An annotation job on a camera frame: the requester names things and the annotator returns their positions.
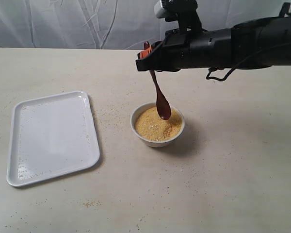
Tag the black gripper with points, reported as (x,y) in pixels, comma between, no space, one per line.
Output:
(191,50)

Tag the dark red wooden spoon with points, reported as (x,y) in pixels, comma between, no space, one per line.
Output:
(162,104)

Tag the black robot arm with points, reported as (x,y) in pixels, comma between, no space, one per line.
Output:
(254,44)

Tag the white wrinkled backdrop curtain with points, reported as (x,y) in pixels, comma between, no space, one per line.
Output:
(80,24)

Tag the yellow millet grains in bowl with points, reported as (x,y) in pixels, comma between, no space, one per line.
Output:
(149,125)

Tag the white ceramic bowl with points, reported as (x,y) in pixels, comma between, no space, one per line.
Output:
(155,144)

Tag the white rectangular plastic tray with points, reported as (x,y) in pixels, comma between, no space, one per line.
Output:
(51,137)

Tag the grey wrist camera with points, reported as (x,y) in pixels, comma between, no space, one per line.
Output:
(182,11)

